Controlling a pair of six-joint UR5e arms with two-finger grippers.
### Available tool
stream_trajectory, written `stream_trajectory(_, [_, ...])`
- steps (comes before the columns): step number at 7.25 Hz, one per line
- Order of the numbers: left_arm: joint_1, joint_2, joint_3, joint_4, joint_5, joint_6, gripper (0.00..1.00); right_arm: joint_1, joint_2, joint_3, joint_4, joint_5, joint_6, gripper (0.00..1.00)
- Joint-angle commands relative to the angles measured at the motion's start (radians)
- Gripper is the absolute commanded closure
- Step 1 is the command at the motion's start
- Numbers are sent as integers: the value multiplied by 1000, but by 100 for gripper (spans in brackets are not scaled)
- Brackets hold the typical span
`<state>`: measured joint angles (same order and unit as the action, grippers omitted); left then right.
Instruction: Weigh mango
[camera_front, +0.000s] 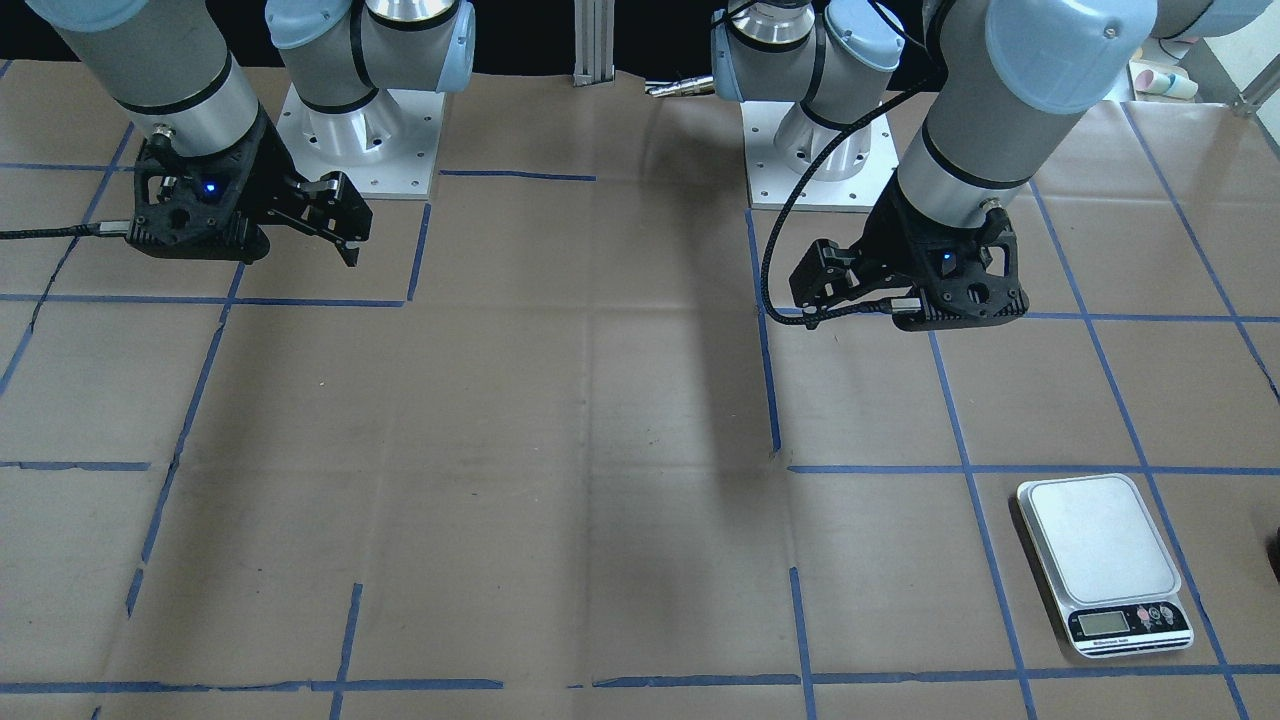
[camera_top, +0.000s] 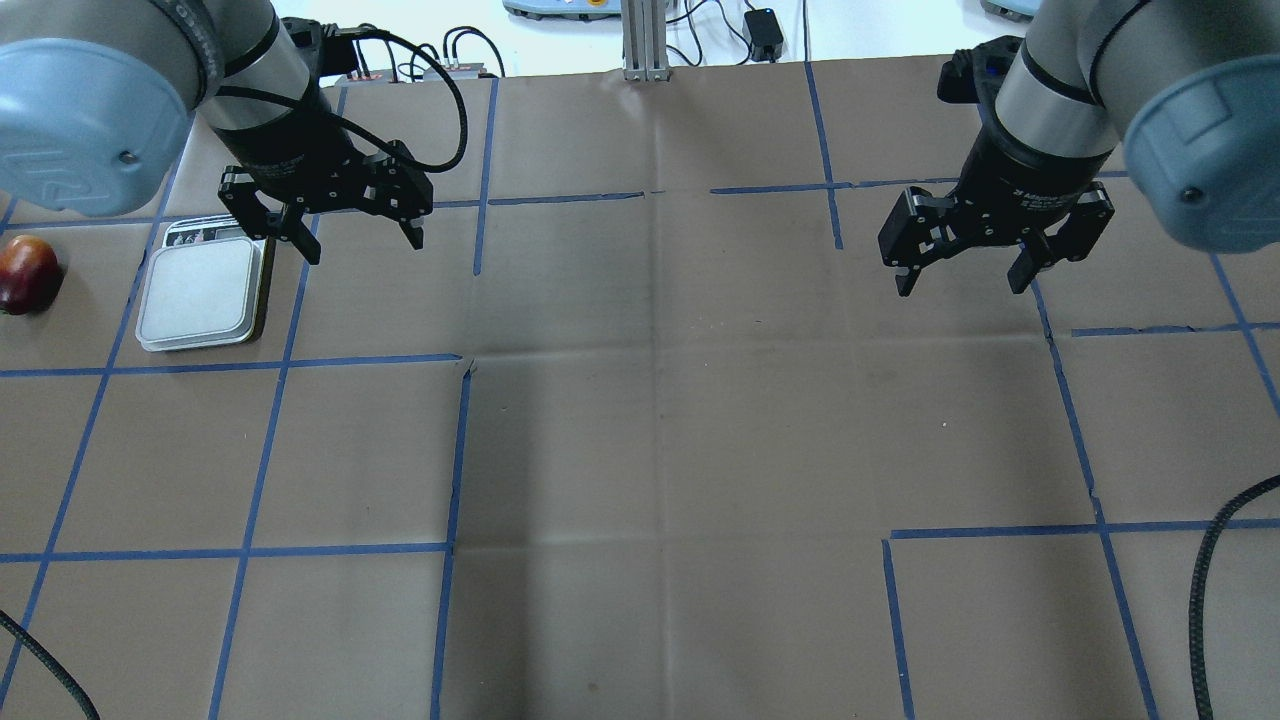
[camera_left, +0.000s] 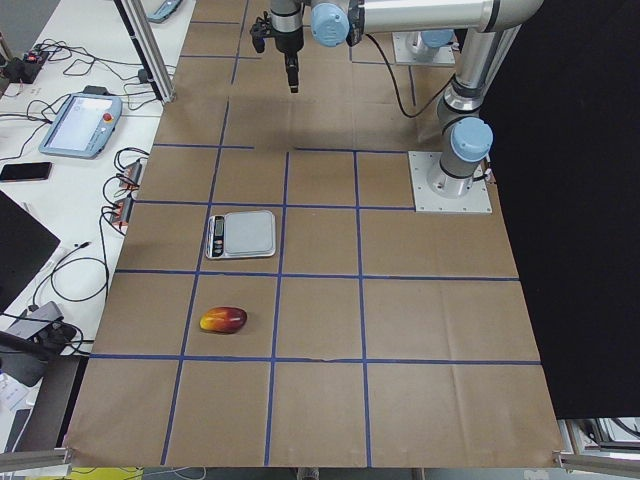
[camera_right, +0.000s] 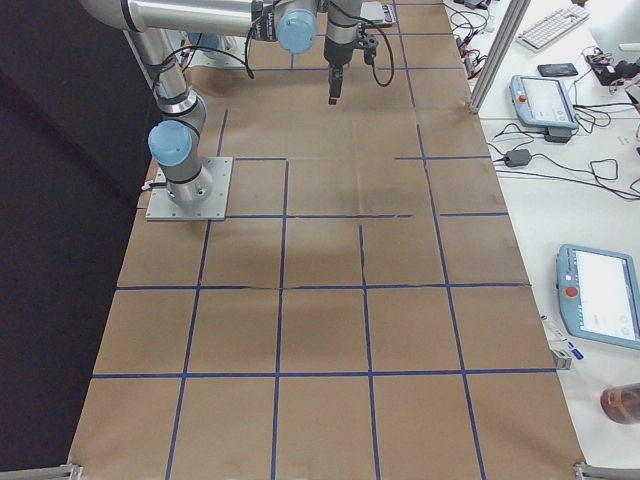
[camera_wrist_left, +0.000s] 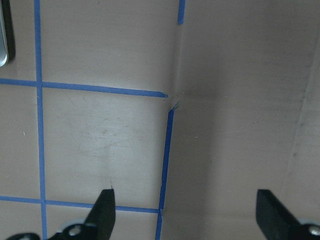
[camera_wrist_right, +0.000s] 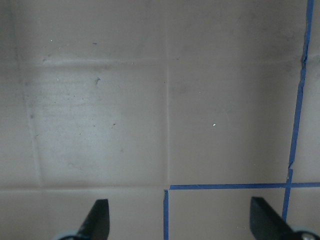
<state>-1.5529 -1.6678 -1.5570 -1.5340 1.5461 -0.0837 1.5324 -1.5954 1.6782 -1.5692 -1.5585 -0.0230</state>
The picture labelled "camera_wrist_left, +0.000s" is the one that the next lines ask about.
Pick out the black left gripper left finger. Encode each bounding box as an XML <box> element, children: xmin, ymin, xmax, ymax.
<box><xmin>4</xmin><ymin>188</ymin><xmax>117</xmax><ymax>240</ymax></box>

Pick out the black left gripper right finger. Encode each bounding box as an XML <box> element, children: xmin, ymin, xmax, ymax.
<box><xmin>255</xmin><ymin>189</ymin><xmax>320</xmax><ymax>240</ymax></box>

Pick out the silver kitchen scale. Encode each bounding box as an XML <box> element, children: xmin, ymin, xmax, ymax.
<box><xmin>0</xmin><ymin>0</ymin><xmax>16</xmax><ymax>67</ymax></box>

